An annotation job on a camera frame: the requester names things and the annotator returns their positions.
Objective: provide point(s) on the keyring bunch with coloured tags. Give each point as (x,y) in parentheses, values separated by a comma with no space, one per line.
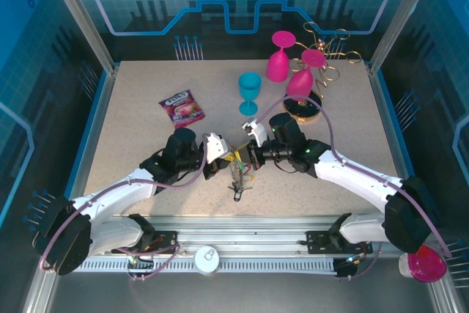
(237,195)

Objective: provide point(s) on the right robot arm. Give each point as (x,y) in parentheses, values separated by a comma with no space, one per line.
(351,177)

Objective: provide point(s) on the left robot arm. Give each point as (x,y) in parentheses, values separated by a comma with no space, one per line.
(110,195)

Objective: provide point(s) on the purple candy packet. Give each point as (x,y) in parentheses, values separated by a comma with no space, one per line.
(183,107)

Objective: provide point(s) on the pink plastic goblet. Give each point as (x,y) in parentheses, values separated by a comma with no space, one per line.
(299,84)
(276,67)

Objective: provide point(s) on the blue plastic goblet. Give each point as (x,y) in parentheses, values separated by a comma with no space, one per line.
(250,85)

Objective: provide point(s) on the white can with pull tab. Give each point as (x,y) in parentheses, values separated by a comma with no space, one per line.
(207,260)

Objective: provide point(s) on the white cup with pink lid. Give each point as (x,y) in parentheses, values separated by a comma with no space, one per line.
(425,267)

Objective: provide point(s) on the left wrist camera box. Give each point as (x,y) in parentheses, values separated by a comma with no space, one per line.
(214,148)

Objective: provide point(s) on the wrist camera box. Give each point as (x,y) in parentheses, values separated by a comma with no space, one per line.
(214,148)
(258,131)

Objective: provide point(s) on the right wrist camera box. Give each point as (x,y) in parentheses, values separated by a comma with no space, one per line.
(258,131)

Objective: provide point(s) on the aluminium table rail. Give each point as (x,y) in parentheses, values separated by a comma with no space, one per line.
(238,228)

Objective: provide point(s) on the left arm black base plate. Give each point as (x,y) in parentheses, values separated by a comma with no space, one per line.
(165,238)

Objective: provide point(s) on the aluminium side rail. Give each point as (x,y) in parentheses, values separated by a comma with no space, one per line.
(380,87)
(107,87)

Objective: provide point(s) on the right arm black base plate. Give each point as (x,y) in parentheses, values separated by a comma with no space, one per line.
(318,241)

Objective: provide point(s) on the aluminium frame post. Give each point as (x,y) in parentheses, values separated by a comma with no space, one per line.
(403,16)
(83,16)

